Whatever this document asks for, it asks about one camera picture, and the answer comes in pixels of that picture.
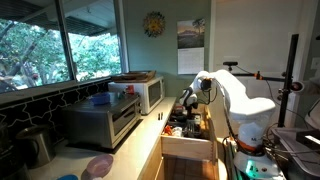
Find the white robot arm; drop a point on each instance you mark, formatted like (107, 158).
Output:
(253, 115)

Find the white microwave oven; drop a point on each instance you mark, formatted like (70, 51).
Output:
(151, 92)

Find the stainless steel pot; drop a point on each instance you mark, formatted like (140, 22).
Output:
(36, 146)

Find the sun wall decoration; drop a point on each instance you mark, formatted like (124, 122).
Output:
(154, 24)

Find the red cup on toaster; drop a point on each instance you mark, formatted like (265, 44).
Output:
(130, 89)

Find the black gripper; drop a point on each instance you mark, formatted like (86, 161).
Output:
(189, 107)

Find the wooden tray on microwave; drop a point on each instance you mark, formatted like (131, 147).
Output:
(134, 76)

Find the black camera stand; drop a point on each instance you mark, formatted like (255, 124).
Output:
(286, 78)

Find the wall calendar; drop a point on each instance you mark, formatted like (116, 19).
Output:
(190, 40)

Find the open wooden drawer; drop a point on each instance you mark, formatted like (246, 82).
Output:
(202, 148)

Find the pink plastic bowl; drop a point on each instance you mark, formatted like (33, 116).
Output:
(100, 165)

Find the blue bowl on toaster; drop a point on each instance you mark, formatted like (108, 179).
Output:
(100, 98)

